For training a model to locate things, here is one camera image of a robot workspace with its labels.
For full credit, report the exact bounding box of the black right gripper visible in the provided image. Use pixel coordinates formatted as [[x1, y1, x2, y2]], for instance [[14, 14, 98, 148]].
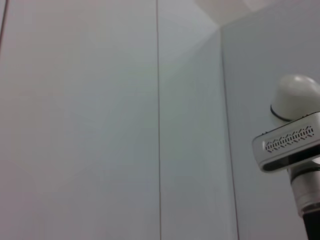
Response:
[[300, 209, 320, 240]]

